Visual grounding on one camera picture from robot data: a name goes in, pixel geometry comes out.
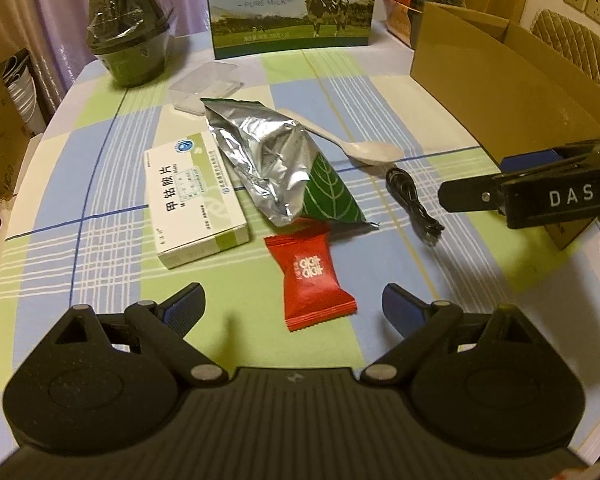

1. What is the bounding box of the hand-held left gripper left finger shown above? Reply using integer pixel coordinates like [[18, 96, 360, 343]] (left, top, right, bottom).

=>
[[49, 282, 227, 388]]

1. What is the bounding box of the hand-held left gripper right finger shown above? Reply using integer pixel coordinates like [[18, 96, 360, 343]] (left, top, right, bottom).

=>
[[360, 282, 545, 388]]

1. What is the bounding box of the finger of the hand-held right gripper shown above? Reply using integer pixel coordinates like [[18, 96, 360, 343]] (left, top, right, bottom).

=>
[[500, 136, 600, 173], [438, 172, 506, 213]]

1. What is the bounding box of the black cable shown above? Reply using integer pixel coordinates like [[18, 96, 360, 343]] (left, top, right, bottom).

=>
[[385, 166, 443, 246]]

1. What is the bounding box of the red candy packet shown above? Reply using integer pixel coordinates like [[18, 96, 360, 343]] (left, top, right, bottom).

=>
[[263, 221, 358, 332]]

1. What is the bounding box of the beige plastic spoon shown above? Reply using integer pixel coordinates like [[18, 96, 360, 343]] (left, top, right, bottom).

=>
[[275, 107, 403, 168]]

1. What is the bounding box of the large white green medicine box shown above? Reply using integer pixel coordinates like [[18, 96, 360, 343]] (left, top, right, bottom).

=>
[[144, 131, 251, 270]]

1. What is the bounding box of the silver green foil bag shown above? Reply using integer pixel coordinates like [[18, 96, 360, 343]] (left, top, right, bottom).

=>
[[200, 97, 380, 228]]

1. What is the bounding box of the checked cloth desktop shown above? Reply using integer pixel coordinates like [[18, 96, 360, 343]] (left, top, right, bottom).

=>
[[0, 27, 600, 466]]

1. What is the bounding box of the quilted chair back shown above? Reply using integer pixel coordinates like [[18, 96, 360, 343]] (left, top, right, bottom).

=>
[[530, 9, 600, 106]]

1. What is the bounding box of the orange-brown box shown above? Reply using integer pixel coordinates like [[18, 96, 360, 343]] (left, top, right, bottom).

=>
[[380, 0, 421, 48]]

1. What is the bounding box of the clear plastic box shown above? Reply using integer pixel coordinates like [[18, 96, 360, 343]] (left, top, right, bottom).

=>
[[169, 60, 243, 115]]

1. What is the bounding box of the blue cow-print milk carton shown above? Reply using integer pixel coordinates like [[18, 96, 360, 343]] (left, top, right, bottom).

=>
[[203, 0, 381, 60]]

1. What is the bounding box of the stack of white buckets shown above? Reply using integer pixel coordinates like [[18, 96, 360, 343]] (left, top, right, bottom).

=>
[[0, 52, 46, 133]]

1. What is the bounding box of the purple beige curtain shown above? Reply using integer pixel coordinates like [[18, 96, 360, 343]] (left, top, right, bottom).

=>
[[0, 0, 206, 106]]

